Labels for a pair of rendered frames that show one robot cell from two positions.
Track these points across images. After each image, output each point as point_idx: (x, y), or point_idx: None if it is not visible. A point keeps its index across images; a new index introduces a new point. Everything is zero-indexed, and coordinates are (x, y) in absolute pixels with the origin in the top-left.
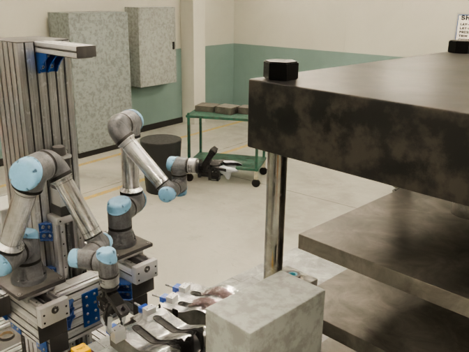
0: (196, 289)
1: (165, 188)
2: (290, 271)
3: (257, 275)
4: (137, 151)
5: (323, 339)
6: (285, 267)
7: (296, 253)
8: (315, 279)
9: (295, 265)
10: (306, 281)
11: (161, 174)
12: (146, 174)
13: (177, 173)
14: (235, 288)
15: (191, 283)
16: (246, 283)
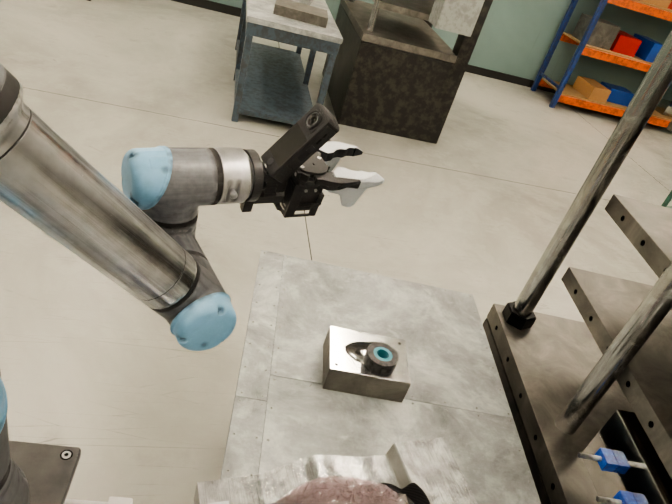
0: (241, 501)
1: (212, 306)
2: (372, 347)
3: (274, 365)
4: (74, 180)
5: (523, 479)
6: (335, 333)
7: (276, 272)
8: (403, 342)
9: (305, 307)
10: (398, 354)
11: (178, 251)
12: (117, 273)
13: (183, 215)
14: (337, 456)
15: (210, 487)
16: (277, 399)
